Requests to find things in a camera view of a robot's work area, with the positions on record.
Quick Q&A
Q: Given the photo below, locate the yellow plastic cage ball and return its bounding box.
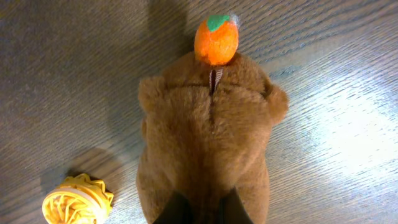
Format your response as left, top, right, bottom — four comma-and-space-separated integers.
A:
42, 174, 114, 224

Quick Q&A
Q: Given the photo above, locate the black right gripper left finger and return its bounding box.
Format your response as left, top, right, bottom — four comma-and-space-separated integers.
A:
153, 192, 193, 224

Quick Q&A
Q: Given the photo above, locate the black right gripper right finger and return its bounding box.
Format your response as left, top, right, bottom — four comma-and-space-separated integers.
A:
219, 188, 253, 224

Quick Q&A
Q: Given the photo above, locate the brown plush toy with orange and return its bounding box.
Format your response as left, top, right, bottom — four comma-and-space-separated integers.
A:
136, 14, 289, 223

